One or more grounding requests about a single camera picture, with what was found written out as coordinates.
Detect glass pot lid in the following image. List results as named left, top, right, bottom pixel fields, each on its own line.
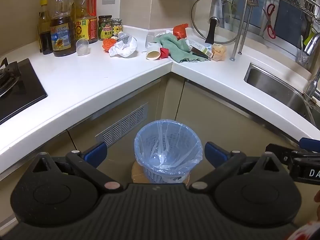
left=191, top=0, right=241, bottom=45

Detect clear plastic cup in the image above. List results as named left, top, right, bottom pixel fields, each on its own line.
left=76, top=38, right=91, bottom=56

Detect oil bottle red handle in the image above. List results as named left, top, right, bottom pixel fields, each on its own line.
left=74, top=0, right=98, bottom=44

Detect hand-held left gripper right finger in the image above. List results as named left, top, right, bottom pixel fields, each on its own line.
left=187, top=141, right=285, bottom=193

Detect white paper cup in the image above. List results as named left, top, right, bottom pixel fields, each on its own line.
left=146, top=42, right=162, bottom=61

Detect red scissors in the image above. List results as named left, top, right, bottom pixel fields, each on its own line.
left=262, top=4, right=277, bottom=40

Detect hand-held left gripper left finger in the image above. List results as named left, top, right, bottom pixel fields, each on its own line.
left=30, top=141, right=124, bottom=193

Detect large sauce jar dark lid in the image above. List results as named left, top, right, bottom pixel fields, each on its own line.
left=98, top=15, right=113, bottom=41

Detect black gas stove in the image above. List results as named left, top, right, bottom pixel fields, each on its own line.
left=0, top=57, right=48, bottom=125

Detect metal dish rack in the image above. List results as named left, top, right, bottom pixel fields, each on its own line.
left=230, top=0, right=320, bottom=62

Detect grey cabinet vent grille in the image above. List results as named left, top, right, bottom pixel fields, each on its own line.
left=95, top=104, right=148, bottom=147

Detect beige kitchen cabinet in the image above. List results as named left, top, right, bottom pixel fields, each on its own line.
left=0, top=74, right=320, bottom=240

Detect dark soy sauce bottle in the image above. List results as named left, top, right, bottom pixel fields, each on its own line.
left=37, top=0, right=54, bottom=55

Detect stainless steel sink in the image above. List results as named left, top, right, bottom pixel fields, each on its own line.
left=244, top=62, right=320, bottom=128

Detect round wooden board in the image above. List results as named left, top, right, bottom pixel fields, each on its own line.
left=130, top=161, right=192, bottom=184

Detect large oil bottle blue label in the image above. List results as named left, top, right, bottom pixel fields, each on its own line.
left=50, top=0, right=77, bottom=57

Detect small sauce jar checkered lid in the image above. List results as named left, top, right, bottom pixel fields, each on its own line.
left=111, top=18, right=123, bottom=37

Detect red patterned clothing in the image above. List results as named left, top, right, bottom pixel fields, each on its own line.
left=287, top=220, right=320, bottom=240

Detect white paper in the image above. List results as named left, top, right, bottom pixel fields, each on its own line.
left=108, top=37, right=138, bottom=58

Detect clear plastic bin liner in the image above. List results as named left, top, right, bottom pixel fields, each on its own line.
left=134, top=119, right=203, bottom=178

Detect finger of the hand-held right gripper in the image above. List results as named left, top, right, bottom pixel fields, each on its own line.
left=264, top=143, right=302, bottom=165
left=299, top=137, right=320, bottom=153

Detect chrome faucet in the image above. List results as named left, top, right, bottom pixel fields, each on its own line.
left=301, top=32, right=320, bottom=103

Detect white and green carton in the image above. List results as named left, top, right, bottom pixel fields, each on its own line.
left=185, top=39, right=214, bottom=61

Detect clear plastic packaging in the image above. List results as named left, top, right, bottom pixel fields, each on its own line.
left=142, top=31, right=158, bottom=53

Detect green towel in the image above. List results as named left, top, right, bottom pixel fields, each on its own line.
left=153, top=33, right=208, bottom=64

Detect white lined waste basket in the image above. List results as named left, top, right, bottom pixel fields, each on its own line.
left=134, top=119, right=203, bottom=183

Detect orange red plastic bag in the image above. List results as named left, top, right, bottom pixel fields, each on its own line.
left=172, top=23, right=189, bottom=40

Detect toothbrush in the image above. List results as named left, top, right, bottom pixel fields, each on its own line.
left=300, top=35, right=306, bottom=63

